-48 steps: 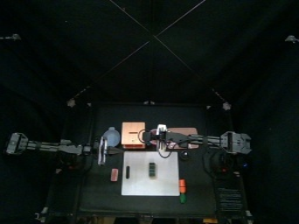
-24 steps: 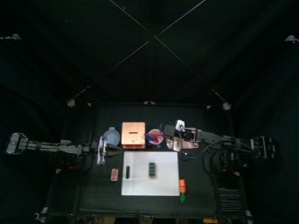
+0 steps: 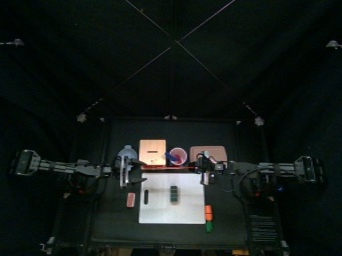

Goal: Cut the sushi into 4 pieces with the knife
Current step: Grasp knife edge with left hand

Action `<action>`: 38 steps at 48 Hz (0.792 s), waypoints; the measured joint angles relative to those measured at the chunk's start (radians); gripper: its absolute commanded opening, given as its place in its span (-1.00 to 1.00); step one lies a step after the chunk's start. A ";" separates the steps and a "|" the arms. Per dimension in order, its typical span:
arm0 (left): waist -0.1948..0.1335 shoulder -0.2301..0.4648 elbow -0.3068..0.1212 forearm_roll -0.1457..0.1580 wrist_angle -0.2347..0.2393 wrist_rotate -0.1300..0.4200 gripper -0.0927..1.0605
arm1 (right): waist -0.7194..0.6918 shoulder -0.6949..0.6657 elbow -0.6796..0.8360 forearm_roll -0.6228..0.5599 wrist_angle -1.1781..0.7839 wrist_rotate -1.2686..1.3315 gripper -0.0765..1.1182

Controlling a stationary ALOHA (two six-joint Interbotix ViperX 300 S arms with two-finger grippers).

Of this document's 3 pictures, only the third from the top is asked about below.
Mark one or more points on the toy sushi roll green centre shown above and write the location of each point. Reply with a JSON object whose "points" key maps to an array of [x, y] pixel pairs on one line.
{"points": [[173, 194]]}

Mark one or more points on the black marker pen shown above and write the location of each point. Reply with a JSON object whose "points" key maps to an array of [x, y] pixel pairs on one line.
{"points": [[145, 196]]}

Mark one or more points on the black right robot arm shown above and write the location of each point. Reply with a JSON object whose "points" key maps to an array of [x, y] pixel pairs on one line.
{"points": [[275, 168]]}

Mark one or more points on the red plastic cup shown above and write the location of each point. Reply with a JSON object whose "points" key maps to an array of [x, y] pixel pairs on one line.
{"points": [[179, 156]]}

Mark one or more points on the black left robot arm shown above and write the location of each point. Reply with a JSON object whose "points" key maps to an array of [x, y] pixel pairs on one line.
{"points": [[57, 165]]}

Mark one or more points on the thin metal frame pole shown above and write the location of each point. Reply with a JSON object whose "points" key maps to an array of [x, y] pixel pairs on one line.
{"points": [[171, 83]]}

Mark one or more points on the black panel with white text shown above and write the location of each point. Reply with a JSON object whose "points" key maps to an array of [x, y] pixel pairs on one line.
{"points": [[262, 228]]}

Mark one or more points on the wooden box red front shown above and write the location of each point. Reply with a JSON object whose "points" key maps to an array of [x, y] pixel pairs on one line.
{"points": [[152, 151]]}

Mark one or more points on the orange toy carrot green top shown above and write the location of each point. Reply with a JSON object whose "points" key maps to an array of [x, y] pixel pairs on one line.
{"points": [[208, 213]]}

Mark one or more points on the white cutting board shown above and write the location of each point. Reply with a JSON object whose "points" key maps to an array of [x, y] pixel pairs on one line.
{"points": [[187, 210]]}

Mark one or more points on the red and white block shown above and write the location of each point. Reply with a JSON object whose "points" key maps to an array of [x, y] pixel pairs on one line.
{"points": [[129, 200]]}

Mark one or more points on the grey frame clamp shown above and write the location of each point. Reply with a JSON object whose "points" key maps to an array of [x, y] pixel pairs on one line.
{"points": [[17, 42], [169, 117], [259, 121], [332, 44], [81, 117]]}

